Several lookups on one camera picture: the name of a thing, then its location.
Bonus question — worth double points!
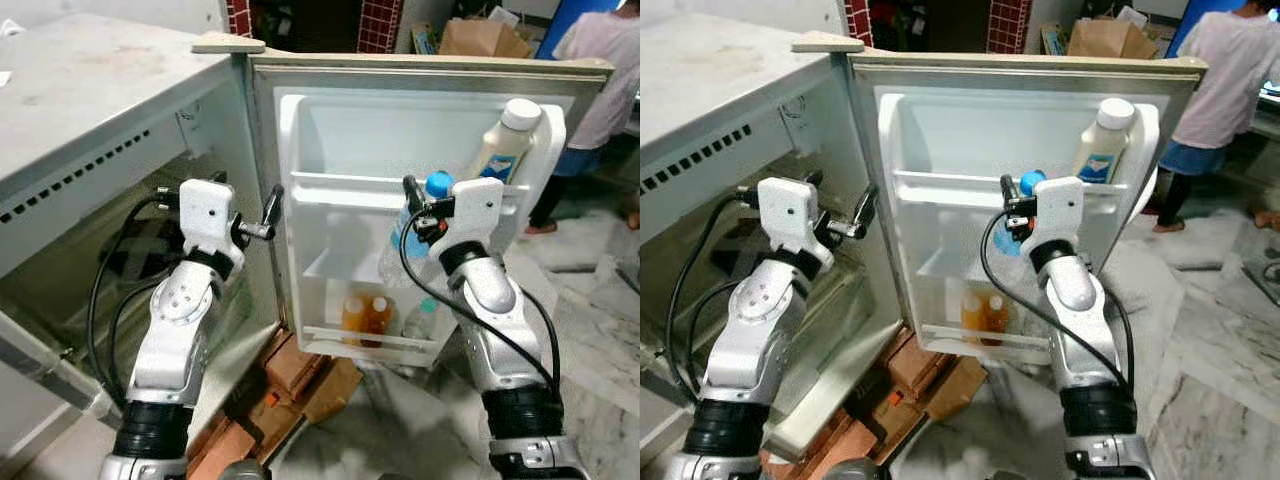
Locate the silver fridge door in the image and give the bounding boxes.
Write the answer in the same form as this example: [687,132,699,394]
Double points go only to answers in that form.
[192,33,614,371]
[792,33,1208,366]

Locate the orange juice bottle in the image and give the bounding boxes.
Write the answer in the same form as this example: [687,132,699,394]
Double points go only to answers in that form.
[962,290,989,343]
[985,292,1011,343]
[340,292,369,346]
[365,293,394,346]

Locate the white bottle white cap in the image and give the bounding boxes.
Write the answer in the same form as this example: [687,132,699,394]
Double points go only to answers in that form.
[1070,97,1138,186]
[468,98,546,186]

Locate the small clear plastic bottle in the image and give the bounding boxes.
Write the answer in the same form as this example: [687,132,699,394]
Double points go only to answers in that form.
[403,297,441,343]

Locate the red brick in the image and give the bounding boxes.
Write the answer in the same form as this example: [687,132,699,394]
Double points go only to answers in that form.
[190,420,271,480]
[265,335,321,396]
[800,420,881,480]
[870,330,926,401]

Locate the brown paper bag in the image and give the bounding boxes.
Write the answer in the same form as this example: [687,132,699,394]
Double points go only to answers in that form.
[438,15,534,59]
[1066,15,1161,59]

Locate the person in pink shirt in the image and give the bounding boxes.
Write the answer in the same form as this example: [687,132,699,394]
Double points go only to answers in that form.
[1150,0,1280,233]
[525,0,641,236]

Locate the blue board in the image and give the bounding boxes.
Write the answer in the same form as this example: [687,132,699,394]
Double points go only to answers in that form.
[535,0,626,61]
[1165,0,1251,56]

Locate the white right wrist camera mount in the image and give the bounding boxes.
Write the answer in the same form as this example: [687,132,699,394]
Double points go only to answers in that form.
[440,177,504,251]
[1022,176,1086,249]

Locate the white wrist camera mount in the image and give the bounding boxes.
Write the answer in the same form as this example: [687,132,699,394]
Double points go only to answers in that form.
[440,177,504,251]
[180,178,246,263]
[1022,176,1086,249]
[757,177,831,259]

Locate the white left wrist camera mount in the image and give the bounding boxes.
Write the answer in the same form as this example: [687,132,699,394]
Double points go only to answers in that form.
[757,177,831,259]
[180,178,246,263]

